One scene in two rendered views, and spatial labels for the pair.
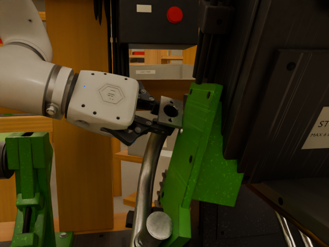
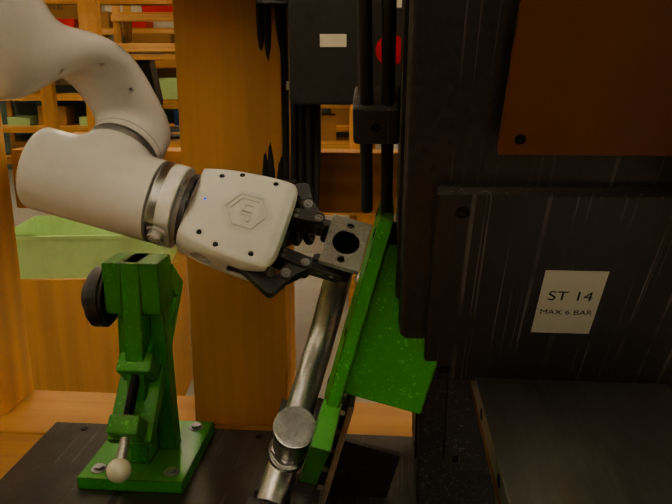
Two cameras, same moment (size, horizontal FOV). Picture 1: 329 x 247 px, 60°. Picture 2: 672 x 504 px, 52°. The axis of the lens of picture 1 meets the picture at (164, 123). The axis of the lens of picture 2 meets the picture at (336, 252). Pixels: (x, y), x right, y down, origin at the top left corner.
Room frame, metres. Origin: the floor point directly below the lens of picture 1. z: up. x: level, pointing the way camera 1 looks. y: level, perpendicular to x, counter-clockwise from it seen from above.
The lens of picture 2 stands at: (-0.16, -0.17, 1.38)
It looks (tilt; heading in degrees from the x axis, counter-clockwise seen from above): 14 degrees down; 15
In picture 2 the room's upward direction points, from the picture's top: straight up
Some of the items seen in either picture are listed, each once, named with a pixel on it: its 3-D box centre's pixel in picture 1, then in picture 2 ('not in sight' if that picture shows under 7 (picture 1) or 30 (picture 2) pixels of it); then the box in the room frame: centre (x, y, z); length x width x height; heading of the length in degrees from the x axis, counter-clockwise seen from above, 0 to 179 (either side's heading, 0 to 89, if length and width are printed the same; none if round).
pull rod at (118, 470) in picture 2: not in sight; (122, 452); (0.47, 0.25, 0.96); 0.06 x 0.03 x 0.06; 10
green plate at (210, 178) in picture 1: (206, 150); (390, 317); (0.42, -0.06, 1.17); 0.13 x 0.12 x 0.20; 100
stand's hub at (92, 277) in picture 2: (2, 160); (99, 296); (0.54, 0.32, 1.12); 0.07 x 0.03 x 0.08; 10
